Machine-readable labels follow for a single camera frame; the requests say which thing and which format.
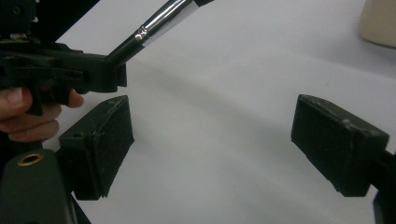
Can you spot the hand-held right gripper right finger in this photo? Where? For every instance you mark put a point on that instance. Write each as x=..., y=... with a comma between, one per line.
x=339, y=146

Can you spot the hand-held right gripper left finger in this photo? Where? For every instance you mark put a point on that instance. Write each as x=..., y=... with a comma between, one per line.
x=96, y=149

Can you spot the black makeup brush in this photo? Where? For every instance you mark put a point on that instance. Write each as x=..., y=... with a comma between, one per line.
x=155, y=23

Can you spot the beige container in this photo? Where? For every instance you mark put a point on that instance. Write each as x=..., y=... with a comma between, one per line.
x=378, y=21

